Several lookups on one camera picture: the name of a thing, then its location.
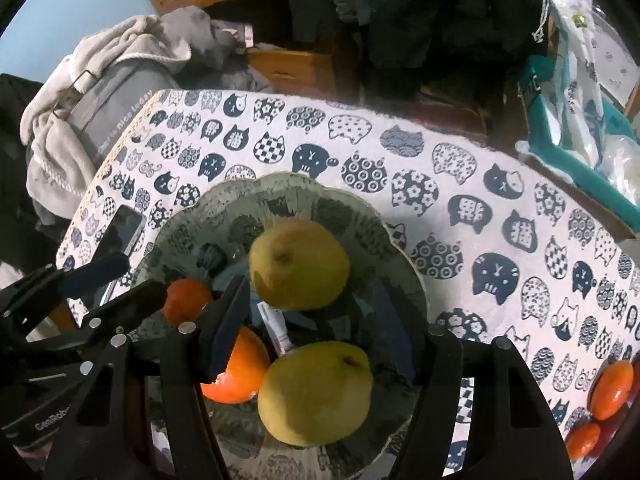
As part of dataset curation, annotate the black smartphone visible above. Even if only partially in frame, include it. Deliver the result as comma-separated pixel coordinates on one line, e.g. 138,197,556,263
97,205,147,306

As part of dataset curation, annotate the grey garment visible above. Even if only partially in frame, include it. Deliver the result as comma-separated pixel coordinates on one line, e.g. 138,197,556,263
160,5,276,93

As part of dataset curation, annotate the cat print tablecloth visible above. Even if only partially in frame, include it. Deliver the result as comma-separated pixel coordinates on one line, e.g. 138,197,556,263
55,89,640,480

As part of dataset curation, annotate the wooden drawer box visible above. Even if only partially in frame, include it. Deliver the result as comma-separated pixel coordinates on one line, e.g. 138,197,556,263
247,47,341,98

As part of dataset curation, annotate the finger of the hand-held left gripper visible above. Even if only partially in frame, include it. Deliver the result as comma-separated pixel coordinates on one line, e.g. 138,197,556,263
62,280,168,361
0,251,132,327

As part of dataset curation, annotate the black coat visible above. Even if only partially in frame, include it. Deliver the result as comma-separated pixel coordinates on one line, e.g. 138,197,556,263
360,0,551,101

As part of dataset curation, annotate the yellow pear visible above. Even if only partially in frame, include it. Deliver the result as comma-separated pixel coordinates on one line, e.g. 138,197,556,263
248,218,351,311
257,341,373,448

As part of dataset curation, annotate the black suitcase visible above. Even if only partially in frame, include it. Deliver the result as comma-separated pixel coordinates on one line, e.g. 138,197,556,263
0,72,61,261

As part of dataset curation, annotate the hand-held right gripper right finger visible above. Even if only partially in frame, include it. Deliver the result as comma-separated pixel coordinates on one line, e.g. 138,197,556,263
385,280,576,480

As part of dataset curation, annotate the large orange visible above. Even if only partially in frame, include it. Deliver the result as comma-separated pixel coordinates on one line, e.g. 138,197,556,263
200,327,271,405

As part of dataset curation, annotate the grey fabric bag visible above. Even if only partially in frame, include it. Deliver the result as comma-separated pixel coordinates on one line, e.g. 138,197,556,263
65,55,181,171

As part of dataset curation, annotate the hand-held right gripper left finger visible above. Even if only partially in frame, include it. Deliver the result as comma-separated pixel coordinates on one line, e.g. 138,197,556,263
42,275,251,480

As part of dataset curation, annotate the clear plastic bag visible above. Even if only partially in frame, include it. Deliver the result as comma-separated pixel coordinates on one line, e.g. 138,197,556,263
600,135,640,206

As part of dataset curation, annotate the glass bowl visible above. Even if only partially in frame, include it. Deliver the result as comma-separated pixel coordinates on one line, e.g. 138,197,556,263
132,172,428,466

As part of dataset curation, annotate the small orange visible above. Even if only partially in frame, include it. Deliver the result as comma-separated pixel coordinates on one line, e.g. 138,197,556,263
590,360,635,421
162,278,213,328
565,421,602,461

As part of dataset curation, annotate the teal storage bin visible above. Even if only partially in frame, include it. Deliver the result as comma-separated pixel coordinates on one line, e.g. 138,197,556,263
517,55,640,233

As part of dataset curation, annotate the dark jacket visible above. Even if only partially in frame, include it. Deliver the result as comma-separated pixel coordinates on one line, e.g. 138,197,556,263
275,0,341,46

